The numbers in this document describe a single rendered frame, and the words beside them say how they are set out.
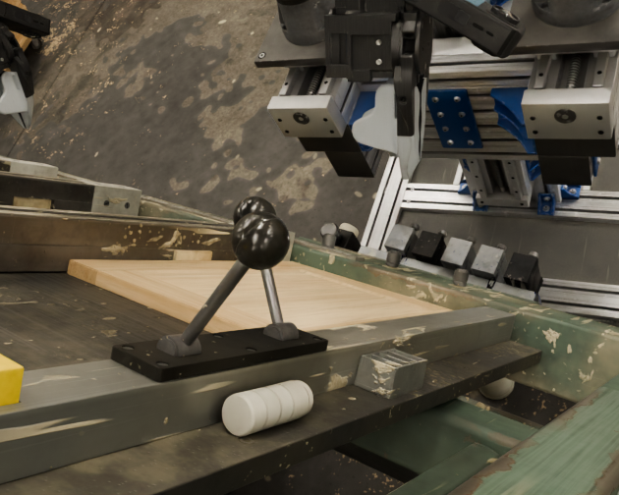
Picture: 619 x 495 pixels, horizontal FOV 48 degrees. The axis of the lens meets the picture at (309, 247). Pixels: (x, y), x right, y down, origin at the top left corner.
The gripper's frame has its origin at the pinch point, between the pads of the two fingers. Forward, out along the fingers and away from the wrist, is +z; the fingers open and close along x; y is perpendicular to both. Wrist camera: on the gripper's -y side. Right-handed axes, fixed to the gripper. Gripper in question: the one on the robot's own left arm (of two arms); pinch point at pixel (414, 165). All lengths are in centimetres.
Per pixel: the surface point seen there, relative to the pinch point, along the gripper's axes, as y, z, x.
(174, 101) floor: 151, 44, -222
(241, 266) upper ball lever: 6.7, -0.4, 25.0
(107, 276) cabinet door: 37.1, 16.0, -1.1
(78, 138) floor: 201, 61, -212
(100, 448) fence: 12.2, 7.4, 34.9
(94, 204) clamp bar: 74, 27, -49
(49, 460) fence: 13.2, 6.0, 38.0
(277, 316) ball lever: 8.7, 9.2, 14.8
